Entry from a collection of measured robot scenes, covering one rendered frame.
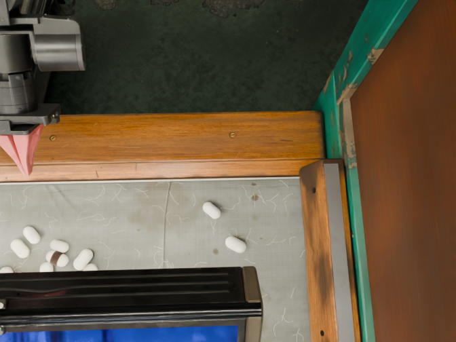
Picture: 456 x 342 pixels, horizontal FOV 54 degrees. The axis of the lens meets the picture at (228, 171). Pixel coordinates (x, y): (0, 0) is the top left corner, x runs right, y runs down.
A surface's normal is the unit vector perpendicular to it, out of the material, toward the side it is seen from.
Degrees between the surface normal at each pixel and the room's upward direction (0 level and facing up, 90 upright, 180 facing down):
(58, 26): 41
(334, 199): 0
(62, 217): 0
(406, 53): 90
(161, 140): 0
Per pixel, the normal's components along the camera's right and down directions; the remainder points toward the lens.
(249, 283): -0.01, -0.96
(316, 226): -0.91, -0.08
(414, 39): -1.00, 0.03
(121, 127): 0.03, -0.25
